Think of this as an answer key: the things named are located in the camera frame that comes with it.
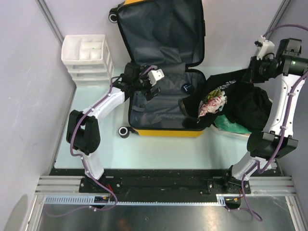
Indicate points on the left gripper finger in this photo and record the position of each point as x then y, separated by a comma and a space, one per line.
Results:
148, 96
155, 91

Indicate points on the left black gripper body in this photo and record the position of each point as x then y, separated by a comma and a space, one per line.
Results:
143, 85

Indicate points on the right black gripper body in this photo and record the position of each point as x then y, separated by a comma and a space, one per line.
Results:
261, 70

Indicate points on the dark blue round tin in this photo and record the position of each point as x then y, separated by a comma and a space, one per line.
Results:
187, 88

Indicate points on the black floral print t-shirt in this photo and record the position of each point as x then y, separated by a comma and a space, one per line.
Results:
226, 95

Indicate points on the yellow Pikachu hard-shell suitcase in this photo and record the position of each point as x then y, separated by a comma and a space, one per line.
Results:
171, 35

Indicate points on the white plastic drawer organizer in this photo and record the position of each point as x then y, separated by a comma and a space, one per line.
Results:
87, 59

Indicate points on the green cloth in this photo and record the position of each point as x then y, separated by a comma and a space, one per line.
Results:
222, 123

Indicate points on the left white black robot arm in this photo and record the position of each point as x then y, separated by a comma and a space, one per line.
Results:
83, 129

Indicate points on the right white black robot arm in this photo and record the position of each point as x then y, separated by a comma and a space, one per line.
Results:
289, 70

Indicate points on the light blue table mat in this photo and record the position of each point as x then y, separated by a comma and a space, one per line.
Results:
211, 150

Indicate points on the white plastic tray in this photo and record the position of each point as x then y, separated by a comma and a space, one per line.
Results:
230, 134

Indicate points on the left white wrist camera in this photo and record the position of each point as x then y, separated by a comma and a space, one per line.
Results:
155, 76

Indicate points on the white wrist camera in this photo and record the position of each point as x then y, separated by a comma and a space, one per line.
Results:
264, 47
155, 76

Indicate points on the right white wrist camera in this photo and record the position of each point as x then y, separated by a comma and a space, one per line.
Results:
264, 47

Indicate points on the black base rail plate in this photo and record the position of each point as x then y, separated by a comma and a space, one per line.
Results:
160, 185

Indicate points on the grey slotted cable duct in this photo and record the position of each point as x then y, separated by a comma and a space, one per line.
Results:
94, 200

